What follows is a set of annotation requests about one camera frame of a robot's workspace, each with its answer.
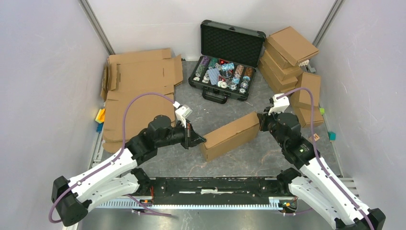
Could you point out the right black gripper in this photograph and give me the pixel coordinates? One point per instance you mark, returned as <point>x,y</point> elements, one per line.
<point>263,117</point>

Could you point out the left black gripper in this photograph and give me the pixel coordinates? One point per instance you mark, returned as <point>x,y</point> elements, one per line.
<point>191,138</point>

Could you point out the brown cardboard box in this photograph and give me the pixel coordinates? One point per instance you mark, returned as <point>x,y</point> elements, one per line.
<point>230,136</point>

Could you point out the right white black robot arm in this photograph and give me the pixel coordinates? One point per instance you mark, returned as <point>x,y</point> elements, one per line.
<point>313,182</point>

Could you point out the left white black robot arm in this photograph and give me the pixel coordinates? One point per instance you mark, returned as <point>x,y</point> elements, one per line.
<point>75,197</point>

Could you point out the low folded cardboard box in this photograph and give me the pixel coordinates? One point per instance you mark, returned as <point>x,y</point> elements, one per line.
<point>304,117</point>

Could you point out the wooden letter block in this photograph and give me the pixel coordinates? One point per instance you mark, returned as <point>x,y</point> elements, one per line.
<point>315,137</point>

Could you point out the teal toy cube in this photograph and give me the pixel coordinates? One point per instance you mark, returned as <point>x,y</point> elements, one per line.
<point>331,135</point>

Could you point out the white plastic connector piece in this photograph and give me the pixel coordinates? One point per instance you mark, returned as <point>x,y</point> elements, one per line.
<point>305,66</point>

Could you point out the stacked folded cardboard boxes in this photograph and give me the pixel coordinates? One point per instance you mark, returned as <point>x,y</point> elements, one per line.
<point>280,75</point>

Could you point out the black poker chip case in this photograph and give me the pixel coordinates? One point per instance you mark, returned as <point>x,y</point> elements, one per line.
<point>229,56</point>

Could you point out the flat cardboard sheet stack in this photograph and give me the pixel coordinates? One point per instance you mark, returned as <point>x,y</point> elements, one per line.
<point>136,87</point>

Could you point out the yellow orange toy block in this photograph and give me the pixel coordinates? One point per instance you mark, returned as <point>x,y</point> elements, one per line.
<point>100,117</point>

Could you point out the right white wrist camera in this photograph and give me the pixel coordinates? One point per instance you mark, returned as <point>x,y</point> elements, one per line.
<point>279,103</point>

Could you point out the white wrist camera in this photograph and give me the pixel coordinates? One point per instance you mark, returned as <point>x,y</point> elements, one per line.
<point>279,103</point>
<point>182,112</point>

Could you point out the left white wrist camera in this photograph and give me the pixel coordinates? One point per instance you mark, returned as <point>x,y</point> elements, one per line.
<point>182,112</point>

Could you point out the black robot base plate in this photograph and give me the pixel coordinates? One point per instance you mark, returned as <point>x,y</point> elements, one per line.
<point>211,190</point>

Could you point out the white slotted cable duct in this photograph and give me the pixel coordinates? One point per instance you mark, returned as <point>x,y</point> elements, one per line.
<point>128,203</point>

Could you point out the aluminium frame rail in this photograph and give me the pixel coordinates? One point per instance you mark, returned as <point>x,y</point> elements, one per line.
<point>350,184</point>

